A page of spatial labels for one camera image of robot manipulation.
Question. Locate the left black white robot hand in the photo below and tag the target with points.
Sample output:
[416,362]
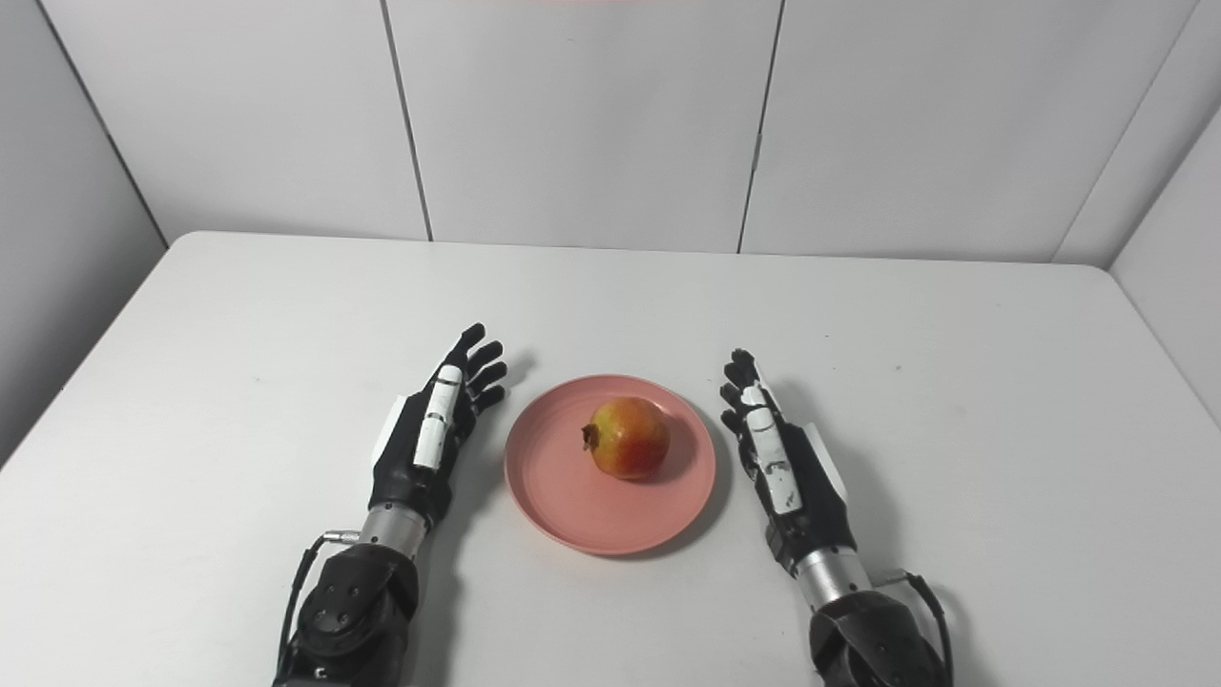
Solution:
[410,477]

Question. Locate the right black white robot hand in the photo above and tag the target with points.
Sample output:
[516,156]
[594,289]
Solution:
[806,487]

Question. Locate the pink round plate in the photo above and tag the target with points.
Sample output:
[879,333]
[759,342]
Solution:
[572,506]

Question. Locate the red yellow pomegranate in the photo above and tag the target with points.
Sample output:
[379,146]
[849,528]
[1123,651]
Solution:
[630,437]

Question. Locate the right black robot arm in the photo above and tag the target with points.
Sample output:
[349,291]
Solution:
[868,639]

